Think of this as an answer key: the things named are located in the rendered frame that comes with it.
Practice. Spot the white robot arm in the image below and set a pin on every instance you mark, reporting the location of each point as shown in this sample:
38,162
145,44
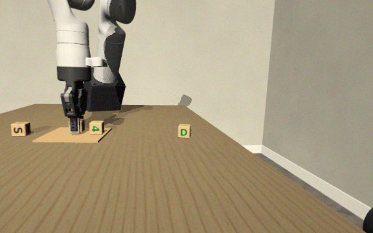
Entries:
72,35

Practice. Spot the wooden letter block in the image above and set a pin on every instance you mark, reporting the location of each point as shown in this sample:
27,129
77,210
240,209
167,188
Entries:
96,127
184,131
82,125
20,129

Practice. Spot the tan square mat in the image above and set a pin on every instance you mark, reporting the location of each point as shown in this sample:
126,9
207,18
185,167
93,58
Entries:
62,134

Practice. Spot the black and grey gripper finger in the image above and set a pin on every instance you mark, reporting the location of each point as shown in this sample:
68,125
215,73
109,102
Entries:
68,103
84,104

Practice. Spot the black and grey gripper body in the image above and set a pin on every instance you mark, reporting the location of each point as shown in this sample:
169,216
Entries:
73,77

